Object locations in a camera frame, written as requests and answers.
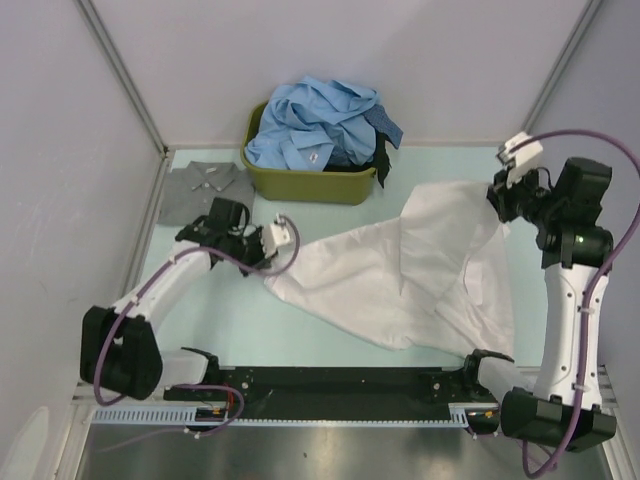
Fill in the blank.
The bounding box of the folded grey polo shirt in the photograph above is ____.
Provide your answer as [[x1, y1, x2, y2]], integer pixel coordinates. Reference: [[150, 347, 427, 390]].
[[158, 162, 255, 227]]

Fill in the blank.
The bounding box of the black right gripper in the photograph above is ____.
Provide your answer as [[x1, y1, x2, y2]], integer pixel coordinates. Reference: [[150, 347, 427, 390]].
[[480, 160, 562, 228]]

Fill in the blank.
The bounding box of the light blue long sleeve shirt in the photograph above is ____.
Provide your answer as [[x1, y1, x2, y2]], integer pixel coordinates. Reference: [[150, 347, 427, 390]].
[[244, 76, 379, 172]]

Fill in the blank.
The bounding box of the dark blue patterned shirt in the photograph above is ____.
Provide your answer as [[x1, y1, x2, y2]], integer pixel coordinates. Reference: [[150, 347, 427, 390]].
[[364, 104, 404, 150]]

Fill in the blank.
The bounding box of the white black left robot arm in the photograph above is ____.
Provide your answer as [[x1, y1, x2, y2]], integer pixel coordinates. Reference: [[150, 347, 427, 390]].
[[80, 199, 292, 406]]

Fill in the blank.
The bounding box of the white long sleeve shirt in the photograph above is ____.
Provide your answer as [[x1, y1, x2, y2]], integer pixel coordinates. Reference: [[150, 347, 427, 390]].
[[265, 181, 515, 357]]

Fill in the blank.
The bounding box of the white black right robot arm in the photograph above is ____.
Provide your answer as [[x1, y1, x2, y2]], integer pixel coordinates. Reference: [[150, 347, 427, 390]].
[[461, 157, 617, 453]]

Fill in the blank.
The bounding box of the white slotted cable duct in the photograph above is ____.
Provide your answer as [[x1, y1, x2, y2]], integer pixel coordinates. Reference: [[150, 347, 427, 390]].
[[92, 406, 469, 429]]

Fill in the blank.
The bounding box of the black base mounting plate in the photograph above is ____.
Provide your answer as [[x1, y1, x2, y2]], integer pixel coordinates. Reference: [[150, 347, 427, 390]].
[[164, 364, 501, 422]]

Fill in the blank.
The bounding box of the olive green plastic basket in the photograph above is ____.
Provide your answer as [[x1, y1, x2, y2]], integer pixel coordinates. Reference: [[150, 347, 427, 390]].
[[240, 102, 377, 205]]

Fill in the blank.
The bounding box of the black garment in basket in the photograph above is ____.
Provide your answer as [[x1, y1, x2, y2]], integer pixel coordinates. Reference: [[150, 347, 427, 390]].
[[372, 132, 391, 188]]

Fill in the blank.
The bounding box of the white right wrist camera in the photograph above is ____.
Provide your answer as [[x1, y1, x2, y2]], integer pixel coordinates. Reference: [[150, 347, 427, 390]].
[[497, 131, 543, 188]]

